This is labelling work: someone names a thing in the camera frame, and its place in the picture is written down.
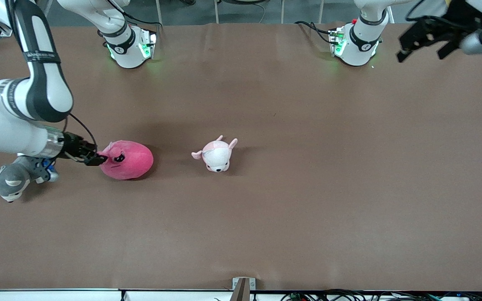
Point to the aluminium frame post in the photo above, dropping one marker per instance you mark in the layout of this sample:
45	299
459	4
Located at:
7	31

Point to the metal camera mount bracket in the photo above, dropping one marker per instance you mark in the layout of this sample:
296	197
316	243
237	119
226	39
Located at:
241	290

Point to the white metal leg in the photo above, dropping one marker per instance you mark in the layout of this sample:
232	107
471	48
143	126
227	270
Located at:
283	12
390	16
321	12
216	12
158	12

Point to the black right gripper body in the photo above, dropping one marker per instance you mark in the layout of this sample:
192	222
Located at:
73	145

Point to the grey husky plush toy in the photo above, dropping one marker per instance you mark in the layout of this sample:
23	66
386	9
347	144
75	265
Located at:
6	182

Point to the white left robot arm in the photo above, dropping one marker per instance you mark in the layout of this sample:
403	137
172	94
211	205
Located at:
362	42

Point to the white table edge rail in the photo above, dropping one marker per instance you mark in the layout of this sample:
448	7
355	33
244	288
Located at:
57	295

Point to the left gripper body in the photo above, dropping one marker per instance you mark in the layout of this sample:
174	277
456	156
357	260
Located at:
454	26

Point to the light pink pig plush toy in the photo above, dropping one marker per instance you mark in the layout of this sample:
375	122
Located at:
216	156

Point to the hot pink round plush toy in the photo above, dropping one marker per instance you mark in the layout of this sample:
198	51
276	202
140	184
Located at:
132	163

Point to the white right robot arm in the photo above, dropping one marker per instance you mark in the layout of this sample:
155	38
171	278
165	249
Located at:
44	92

